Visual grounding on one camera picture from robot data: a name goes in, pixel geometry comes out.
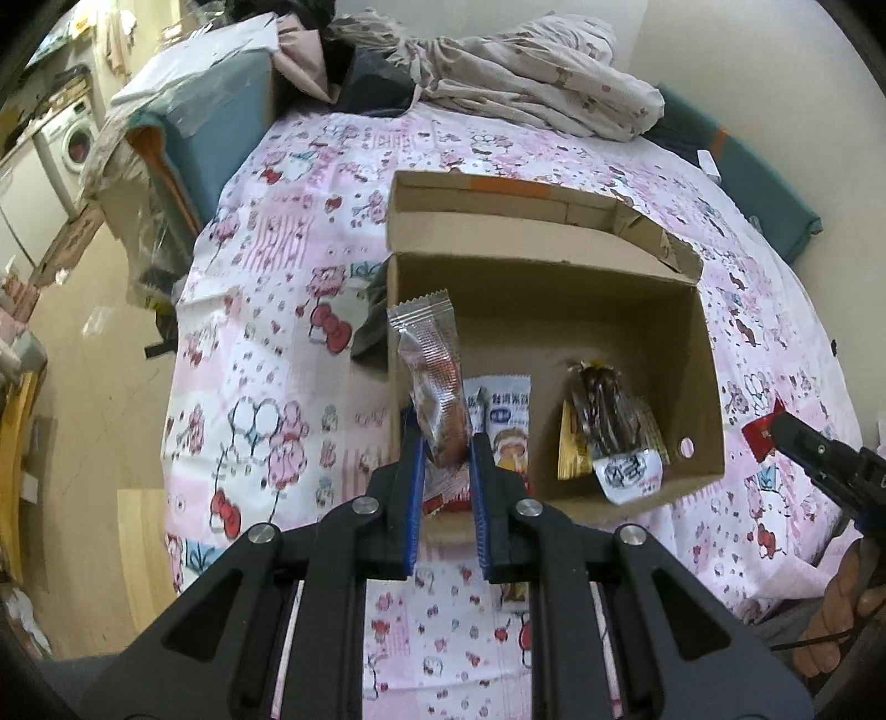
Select pink cloth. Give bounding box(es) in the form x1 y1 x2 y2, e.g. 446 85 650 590
273 14 347 105

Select teal plastic-wrapped furniture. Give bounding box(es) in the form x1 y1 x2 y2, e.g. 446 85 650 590
83 14 281 229

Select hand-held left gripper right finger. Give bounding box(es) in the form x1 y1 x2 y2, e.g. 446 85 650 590
467 408 814 720

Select black cable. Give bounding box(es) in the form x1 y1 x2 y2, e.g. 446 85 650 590
768 626 856 653

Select dark brown snack packet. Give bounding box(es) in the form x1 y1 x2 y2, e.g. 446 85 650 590
564 356 667 505

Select yellow wooden chair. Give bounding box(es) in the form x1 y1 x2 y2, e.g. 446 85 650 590
0 367 46 583

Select pink printed bed sheet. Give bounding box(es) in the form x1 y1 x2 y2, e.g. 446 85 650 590
159 111 852 720

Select person's grey trousers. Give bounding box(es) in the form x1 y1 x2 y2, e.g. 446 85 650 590
751 599 842 693

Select white washing machine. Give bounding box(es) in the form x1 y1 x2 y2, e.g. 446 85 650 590
34 100 105 215

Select white cabinet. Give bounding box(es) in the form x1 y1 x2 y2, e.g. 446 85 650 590
0 142 70 268

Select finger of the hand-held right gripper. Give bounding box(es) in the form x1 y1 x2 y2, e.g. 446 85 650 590
770 412 842 479

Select person's right hand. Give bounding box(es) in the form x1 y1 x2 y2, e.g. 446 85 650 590
820 536 886 683

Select clear silver snack packet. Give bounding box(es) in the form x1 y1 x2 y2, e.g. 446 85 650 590
386 287 472 472

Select black strap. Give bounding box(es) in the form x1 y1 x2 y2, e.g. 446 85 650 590
144 305 182 361

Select crumpled floral blanket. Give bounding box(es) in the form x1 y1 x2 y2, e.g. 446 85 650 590
325 7 666 143

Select beige checkered snack packet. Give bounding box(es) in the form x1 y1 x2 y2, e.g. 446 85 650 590
557 398 672 482

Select red white snack packet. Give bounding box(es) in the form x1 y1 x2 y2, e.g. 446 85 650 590
743 398 790 461

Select brown cardboard box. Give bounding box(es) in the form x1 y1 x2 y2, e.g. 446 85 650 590
384 169 727 548

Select white cartoon snack packet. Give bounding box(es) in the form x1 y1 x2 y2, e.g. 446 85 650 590
462 374 533 489

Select black cloth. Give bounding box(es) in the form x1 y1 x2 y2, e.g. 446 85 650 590
332 48 423 115

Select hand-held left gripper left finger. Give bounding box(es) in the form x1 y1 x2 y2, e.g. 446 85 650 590
83 408 426 720

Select teal cushion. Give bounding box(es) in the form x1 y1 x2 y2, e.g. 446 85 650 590
637 83 825 268

